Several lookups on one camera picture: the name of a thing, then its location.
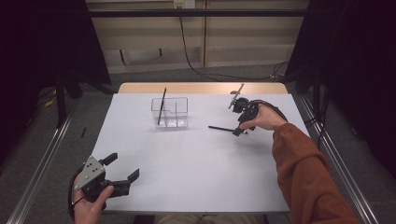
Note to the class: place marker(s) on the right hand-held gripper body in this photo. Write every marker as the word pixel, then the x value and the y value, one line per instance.
pixel 251 110

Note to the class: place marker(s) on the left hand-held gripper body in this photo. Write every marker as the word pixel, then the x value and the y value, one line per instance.
pixel 88 174

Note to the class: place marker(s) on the black pen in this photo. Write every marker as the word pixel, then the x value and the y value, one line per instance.
pixel 162 107
pixel 221 128

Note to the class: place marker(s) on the clear plastic pen holder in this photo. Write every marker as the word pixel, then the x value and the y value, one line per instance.
pixel 176 119

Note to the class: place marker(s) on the person's right hand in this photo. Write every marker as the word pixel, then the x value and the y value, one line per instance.
pixel 267 118

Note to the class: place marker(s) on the person's left hand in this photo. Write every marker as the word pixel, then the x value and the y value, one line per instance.
pixel 87 211

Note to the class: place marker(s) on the small black stick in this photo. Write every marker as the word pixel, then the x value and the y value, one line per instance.
pixel 83 132

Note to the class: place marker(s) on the white table cover sheet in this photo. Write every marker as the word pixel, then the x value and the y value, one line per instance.
pixel 193 168

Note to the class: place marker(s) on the black metal stand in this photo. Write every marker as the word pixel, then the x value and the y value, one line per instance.
pixel 60 102
pixel 317 93

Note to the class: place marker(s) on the dark curtain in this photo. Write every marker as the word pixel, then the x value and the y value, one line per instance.
pixel 40 46
pixel 358 62

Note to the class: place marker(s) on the aluminium floor rail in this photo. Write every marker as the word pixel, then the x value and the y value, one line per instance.
pixel 43 161
pixel 345 174

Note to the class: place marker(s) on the black horizontal frame bar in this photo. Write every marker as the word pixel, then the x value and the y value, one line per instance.
pixel 199 13

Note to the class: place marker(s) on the white wall socket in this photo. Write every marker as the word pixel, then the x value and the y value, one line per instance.
pixel 184 3

